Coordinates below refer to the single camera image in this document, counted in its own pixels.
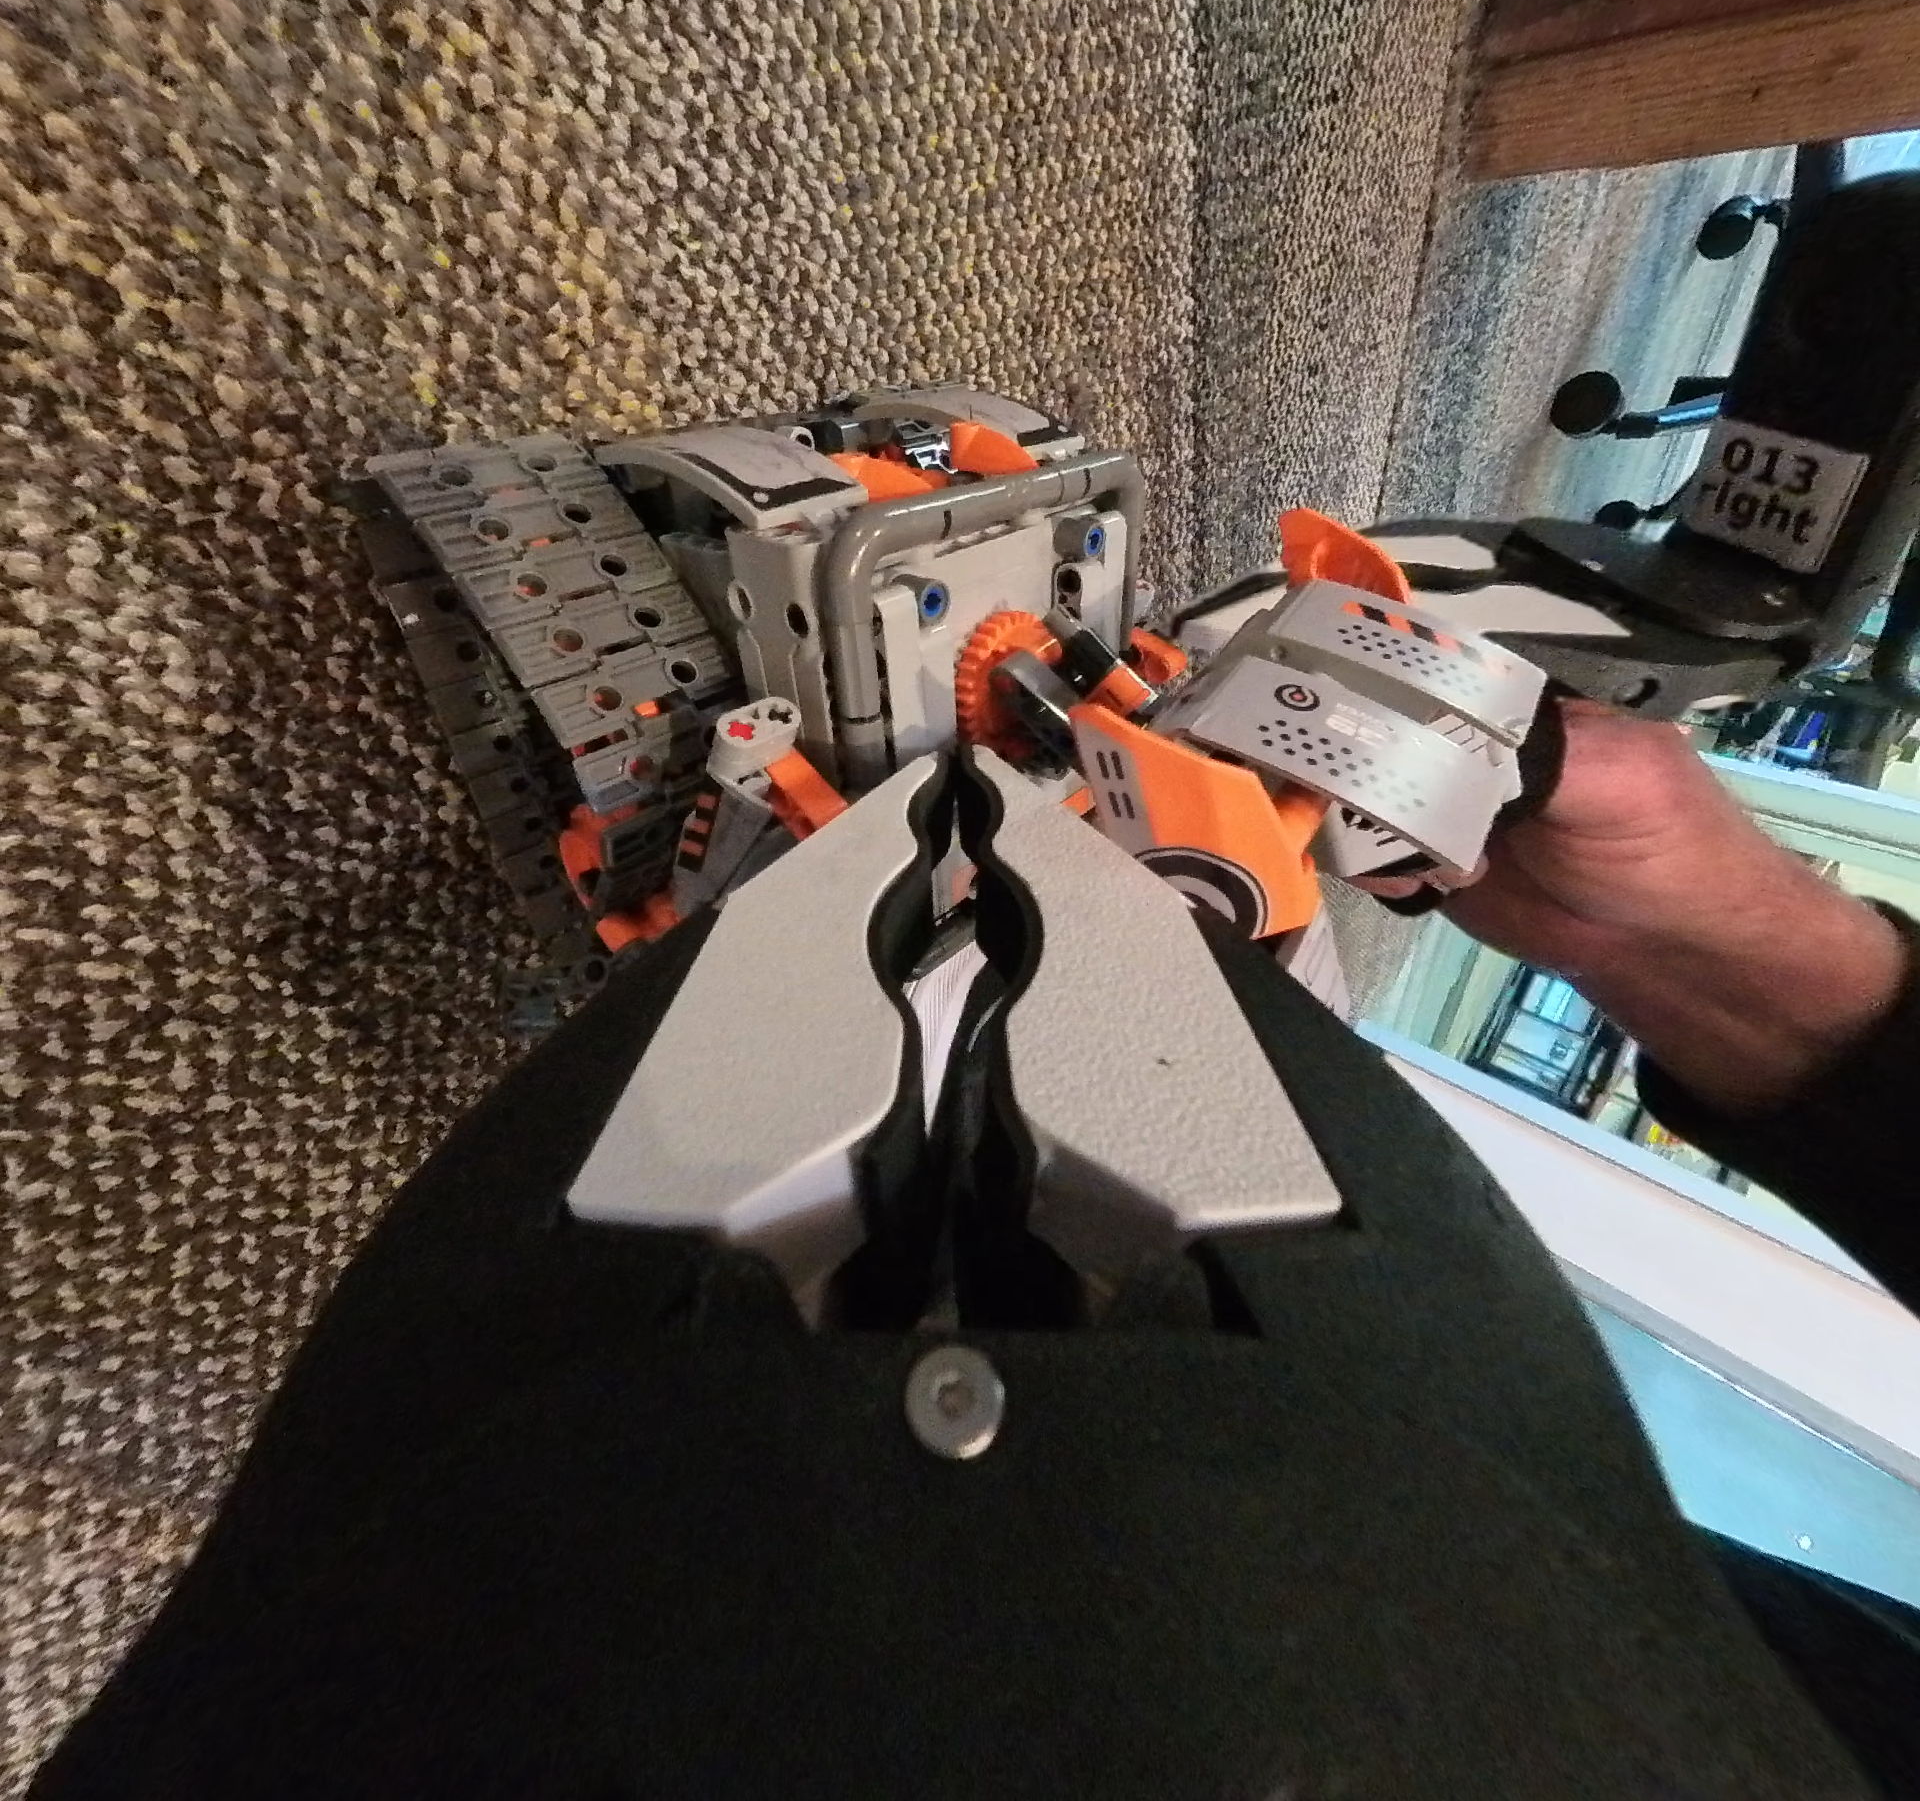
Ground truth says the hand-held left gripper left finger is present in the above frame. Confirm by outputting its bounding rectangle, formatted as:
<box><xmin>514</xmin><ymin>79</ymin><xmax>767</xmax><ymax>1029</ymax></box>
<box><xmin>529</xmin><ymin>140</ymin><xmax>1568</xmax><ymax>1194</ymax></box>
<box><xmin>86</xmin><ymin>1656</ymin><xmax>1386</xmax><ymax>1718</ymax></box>
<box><xmin>565</xmin><ymin>751</ymin><xmax>964</xmax><ymax>1329</ymax></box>

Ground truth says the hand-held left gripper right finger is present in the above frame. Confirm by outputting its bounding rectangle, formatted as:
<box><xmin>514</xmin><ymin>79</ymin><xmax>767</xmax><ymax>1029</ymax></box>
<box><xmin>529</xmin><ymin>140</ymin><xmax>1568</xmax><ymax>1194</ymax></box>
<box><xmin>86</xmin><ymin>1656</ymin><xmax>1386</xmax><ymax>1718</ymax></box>
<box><xmin>961</xmin><ymin>767</ymin><xmax>1346</xmax><ymax>1318</ymax></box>

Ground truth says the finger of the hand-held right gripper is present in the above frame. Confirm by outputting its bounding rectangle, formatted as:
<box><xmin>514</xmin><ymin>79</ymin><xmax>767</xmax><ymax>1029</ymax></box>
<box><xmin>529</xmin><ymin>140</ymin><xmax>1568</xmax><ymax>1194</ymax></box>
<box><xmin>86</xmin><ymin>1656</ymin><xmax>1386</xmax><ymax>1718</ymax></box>
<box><xmin>1158</xmin><ymin>522</ymin><xmax>1639</xmax><ymax>667</ymax></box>

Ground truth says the tracked building-block toy robot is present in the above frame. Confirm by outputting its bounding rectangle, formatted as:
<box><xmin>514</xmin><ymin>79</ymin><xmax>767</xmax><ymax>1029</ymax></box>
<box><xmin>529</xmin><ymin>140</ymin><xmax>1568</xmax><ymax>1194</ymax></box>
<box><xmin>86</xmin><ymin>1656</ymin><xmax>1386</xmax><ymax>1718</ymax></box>
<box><xmin>348</xmin><ymin>389</ymin><xmax>1564</xmax><ymax>981</ymax></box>

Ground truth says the person's right forearm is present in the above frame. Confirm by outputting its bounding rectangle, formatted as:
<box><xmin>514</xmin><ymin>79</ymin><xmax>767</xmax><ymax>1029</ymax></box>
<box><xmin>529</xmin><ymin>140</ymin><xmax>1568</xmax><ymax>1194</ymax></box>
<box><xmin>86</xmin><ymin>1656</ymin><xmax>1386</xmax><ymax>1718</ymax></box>
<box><xmin>1638</xmin><ymin>896</ymin><xmax>1920</xmax><ymax>1298</ymax></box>

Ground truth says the person's right hand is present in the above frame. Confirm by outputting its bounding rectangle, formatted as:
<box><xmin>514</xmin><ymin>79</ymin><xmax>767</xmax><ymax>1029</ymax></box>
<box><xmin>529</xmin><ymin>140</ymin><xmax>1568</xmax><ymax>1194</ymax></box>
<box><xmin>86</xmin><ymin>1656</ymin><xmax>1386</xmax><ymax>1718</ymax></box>
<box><xmin>1406</xmin><ymin>691</ymin><xmax>1911</xmax><ymax>1117</ymax></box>

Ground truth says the black mesh office chair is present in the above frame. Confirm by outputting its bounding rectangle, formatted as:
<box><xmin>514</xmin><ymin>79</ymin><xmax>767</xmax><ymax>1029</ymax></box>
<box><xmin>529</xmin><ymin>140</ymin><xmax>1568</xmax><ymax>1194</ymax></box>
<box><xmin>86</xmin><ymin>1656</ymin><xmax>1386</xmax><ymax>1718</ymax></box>
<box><xmin>1548</xmin><ymin>136</ymin><xmax>1839</xmax><ymax>533</ymax></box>

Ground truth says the wooden beam with bolts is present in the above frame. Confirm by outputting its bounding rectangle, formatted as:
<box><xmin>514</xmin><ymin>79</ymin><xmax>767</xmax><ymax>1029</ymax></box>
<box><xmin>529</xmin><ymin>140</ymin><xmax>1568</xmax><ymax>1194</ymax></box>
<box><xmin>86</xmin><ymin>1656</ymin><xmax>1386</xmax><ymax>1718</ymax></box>
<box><xmin>1458</xmin><ymin>0</ymin><xmax>1920</xmax><ymax>183</ymax></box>

